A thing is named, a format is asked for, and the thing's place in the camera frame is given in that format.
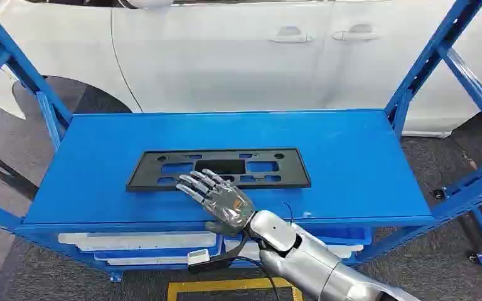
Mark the blue metal shelf rack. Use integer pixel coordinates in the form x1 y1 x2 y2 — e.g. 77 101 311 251
0 0 482 283

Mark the white car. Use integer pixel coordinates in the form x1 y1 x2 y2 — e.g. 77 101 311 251
0 0 482 139

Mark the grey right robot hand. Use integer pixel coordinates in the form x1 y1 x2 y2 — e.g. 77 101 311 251
176 168 257 238

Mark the yellow-bordered black floor mat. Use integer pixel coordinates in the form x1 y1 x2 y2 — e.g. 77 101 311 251
166 277 304 301

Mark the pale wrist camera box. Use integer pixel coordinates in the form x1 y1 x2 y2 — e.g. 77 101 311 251
187 248 212 267

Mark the black plastic plate frame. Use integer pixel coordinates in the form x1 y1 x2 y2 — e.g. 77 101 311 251
126 147 312 193

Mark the thin white plastic panel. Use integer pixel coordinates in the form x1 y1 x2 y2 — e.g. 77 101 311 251
105 255 190 267

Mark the long white plastic panel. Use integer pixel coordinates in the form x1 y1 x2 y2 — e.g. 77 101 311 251
57 231 218 253

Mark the black cable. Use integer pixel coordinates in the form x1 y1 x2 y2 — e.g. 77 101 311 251
232 255 282 301

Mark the white car door handle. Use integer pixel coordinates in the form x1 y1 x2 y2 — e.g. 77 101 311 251
269 26 314 44
331 23 380 42

